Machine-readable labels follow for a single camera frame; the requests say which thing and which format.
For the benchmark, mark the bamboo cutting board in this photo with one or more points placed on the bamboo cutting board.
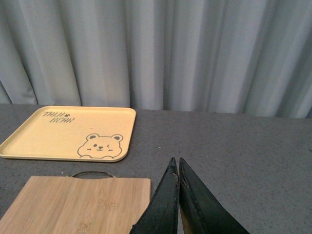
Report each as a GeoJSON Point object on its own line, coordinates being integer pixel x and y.
{"type": "Point", "coordinates": [68, 205]}

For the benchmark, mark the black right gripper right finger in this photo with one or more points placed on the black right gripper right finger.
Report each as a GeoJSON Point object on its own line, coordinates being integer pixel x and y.
{"type": "Point", "coordinates": [201, 212]}

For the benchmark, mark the yellow bear tray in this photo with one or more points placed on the yellow bear tray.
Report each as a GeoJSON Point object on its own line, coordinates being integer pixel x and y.
{"type": "Point", "coordinates": [72, 133]}

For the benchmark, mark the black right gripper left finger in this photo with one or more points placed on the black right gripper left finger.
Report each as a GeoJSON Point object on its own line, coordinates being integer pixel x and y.
{"type": "Point", "coordinates": [161, 215]}

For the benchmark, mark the grey curtain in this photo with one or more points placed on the grey curtain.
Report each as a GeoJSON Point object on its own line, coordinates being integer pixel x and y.
{"type": "Point", "coordinates": [222, 56]}

